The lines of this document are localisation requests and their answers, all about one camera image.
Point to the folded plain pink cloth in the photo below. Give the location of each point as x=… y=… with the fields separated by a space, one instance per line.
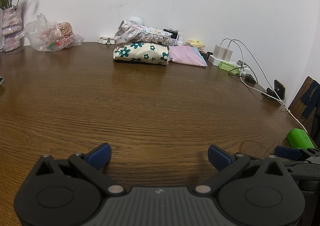
x=186 y=57

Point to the wooden chair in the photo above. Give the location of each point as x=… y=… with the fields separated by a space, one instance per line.
x=297 y=101

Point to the folded blue cloth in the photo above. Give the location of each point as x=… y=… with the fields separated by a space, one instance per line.
x=202 y=57

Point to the white power strip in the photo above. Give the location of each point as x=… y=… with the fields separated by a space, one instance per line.
x=212 y=59

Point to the yellow snack box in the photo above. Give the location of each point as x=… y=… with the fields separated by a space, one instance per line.
x=196 y=44

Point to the bright green mat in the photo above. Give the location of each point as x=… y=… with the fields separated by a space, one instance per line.
x=298 y=138

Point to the white round robot toy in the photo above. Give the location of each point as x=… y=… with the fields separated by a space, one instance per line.
x=137 y=21

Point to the black plug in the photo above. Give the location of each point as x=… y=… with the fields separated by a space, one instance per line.
x=250 y=79

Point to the cream green-flowered clothes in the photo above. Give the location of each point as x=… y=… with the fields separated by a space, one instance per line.
x=140 y=53

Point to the pink floral clothes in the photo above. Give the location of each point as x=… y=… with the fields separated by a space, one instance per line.
x=140 y=33

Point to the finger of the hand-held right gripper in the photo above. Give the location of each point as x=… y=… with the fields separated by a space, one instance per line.
x=300 y=166
x=287 y=152

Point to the clear plastic snack bag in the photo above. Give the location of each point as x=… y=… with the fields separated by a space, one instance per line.
x=50 y=37

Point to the white charger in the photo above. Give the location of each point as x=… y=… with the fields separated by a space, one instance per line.
x=228 y=54
x=218 y=52

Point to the dark blue cloth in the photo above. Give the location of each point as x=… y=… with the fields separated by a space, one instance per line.
x=311 y=98

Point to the light green pouch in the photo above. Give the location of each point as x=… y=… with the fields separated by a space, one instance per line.
x=1 y=81

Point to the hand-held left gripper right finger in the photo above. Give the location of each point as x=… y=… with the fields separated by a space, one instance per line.
x=218 y=156

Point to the black clip mount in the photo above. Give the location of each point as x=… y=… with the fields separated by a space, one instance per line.
x=269 y=93

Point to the white plastic bracket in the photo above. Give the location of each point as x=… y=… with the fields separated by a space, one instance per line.
x=106 y=40

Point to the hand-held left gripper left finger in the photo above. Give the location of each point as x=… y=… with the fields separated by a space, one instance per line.
x=100 y=156

